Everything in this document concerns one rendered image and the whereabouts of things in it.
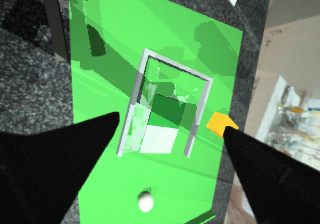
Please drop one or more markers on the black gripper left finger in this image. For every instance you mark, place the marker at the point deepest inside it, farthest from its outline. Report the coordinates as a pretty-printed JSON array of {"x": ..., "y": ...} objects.
[{"x": 47, "y": 170}]

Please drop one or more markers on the yellow cube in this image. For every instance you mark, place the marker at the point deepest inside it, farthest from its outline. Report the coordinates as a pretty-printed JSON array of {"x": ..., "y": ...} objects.
[{"x": 218, "y": 122}]

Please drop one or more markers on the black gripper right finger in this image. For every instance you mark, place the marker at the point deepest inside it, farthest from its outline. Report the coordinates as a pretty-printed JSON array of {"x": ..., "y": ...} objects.
[{"x": 278, "y": 188}]

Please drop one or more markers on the white golf ball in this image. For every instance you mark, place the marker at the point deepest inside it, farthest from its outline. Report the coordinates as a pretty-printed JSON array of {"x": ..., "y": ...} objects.
[{"x": 145, "y": 202}]

